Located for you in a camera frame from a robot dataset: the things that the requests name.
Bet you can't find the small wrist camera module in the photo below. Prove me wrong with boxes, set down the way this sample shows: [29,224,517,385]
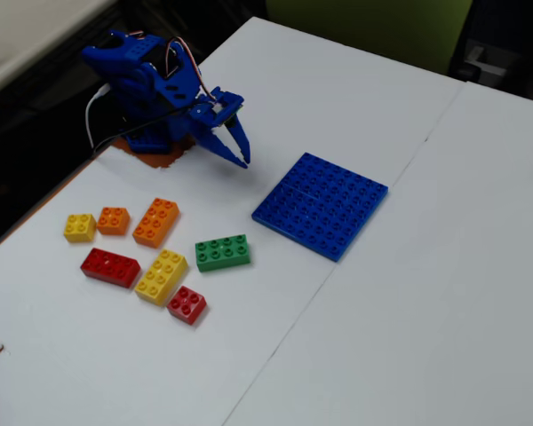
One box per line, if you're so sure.
[220,103,246,130]

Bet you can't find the blue 8x8 base plate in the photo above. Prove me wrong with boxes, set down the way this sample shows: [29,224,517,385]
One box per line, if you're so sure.
[251,151,390,264]

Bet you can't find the yellow 2x4 block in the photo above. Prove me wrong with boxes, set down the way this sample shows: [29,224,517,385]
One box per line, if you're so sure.
[133,248,189,308]

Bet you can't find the yellow 2x2 block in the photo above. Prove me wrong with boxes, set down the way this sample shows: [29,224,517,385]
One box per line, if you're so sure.
[63,213,99,244]

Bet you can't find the white cable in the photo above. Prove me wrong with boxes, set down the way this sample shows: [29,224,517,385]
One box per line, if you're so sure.
[84,85,113,151]

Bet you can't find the white desk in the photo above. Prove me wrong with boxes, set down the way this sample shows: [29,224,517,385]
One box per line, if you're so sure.
[0,0,119,104]

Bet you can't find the red 2x4 block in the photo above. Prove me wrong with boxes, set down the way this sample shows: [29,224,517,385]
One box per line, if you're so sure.
[79,247,142,290]

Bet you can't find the green panel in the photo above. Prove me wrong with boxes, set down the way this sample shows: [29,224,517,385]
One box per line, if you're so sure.
[265,0,473,75]

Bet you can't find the black chair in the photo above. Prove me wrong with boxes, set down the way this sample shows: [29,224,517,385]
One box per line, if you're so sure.
[447,0,533,107]

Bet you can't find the red 2x2 block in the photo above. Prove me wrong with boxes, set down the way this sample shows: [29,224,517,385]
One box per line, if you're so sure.
[165,285,208,327]

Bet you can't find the white board under blocks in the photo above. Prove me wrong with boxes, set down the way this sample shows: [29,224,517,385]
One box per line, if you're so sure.
[0,16,466,426]

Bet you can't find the orange 2x4 block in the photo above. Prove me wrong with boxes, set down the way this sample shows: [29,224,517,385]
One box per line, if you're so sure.
[131,197,181,249]

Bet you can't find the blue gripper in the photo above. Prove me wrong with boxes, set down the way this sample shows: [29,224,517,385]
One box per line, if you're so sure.
[187,87,252,170]

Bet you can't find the orange 2x2 block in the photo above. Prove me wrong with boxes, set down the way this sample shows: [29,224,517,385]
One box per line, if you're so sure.
[96,206,131,237]

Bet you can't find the red white black servo wires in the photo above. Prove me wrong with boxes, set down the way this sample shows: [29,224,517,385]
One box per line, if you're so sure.
[163,35,221,106]

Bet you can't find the black cable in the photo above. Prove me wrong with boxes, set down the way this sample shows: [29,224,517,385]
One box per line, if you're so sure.
[91,105,193,155]

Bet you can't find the green 2x4 block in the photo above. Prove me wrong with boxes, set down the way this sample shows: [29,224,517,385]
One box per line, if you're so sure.
[194,233,252,273]

